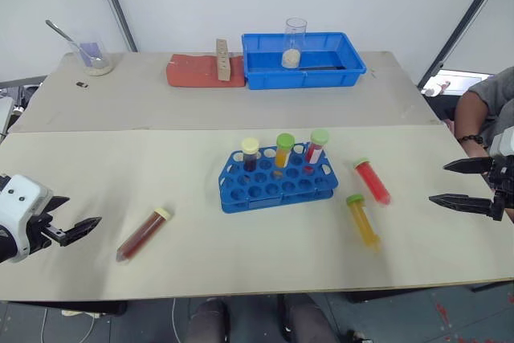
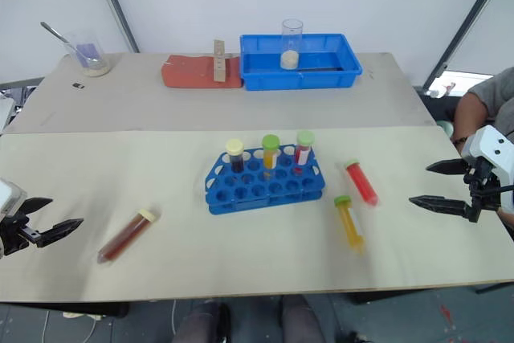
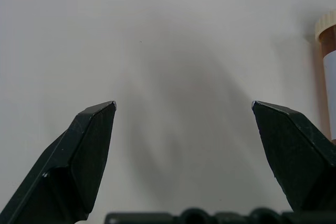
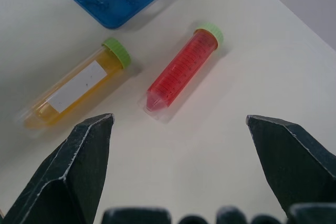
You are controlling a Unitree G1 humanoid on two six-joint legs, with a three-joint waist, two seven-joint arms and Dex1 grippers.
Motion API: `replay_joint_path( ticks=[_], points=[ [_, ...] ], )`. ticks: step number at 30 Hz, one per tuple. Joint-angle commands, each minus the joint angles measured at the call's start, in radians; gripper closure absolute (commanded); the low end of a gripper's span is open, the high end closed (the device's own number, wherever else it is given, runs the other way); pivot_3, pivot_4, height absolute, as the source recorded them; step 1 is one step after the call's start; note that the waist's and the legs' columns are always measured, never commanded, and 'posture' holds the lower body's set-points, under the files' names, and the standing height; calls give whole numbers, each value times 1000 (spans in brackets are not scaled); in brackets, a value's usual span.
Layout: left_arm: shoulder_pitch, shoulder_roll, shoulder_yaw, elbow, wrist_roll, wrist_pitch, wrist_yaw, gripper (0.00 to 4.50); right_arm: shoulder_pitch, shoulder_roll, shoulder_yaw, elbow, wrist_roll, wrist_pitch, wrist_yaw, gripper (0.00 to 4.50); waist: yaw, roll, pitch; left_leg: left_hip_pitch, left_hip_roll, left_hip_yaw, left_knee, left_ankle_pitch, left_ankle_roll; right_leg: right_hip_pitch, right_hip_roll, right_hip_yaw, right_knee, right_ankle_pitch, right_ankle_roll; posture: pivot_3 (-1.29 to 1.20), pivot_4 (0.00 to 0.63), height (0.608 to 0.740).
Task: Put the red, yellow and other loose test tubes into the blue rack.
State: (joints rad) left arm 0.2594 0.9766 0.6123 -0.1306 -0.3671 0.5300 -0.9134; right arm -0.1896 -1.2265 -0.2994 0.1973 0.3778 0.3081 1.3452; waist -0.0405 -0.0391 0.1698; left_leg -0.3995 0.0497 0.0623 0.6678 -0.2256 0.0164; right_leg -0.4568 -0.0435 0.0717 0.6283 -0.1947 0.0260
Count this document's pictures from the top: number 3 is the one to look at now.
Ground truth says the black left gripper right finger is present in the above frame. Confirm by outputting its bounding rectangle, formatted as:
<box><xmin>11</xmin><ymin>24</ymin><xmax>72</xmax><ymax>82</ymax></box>
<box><xmin>251</xmin><ymin>100</ymin><xmax>336</xmax><ymax>213</ymax></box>

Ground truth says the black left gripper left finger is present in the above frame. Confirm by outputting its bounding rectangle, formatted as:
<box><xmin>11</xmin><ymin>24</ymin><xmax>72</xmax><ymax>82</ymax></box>
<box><xmin>0</xmin><ymin>100</ymin><xmax>117</xmax><ymax>224</ymax></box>

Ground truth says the amber pill bottle white cap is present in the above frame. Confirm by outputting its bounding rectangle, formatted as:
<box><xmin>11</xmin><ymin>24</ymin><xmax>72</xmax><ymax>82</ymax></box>
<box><xmin>315</xmin><ymin>9</ymin><xmax>336</xmax><ymax>144</ymax></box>

